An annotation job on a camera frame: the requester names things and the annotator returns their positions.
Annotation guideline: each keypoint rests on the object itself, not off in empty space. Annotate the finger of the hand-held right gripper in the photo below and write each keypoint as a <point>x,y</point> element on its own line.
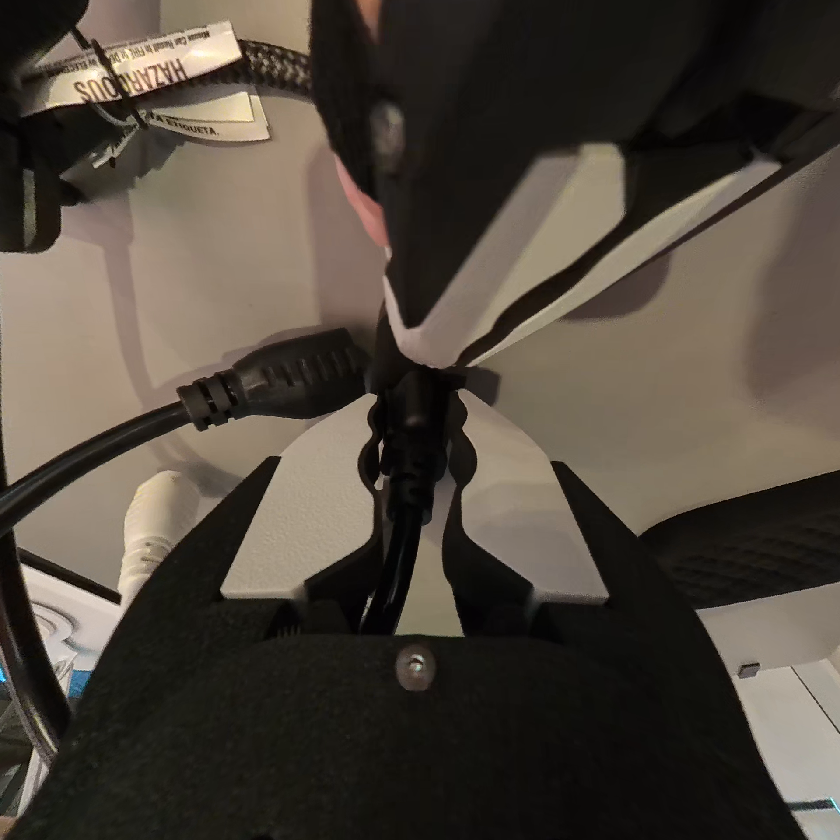
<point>577,295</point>
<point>544,229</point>

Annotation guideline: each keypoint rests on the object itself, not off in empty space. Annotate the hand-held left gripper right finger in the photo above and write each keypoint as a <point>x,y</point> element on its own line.
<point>525,525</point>

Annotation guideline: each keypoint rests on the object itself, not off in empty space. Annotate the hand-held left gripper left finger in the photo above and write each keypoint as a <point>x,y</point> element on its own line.
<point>308,518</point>

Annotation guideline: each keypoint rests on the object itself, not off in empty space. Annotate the person's right hand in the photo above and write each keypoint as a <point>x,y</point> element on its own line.
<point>367,216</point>

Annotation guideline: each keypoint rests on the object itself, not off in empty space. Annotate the black textured wrist rest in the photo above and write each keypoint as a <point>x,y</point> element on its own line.
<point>754,544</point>

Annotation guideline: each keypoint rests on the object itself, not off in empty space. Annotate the white cabinet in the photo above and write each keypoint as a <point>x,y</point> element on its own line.
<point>807,722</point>

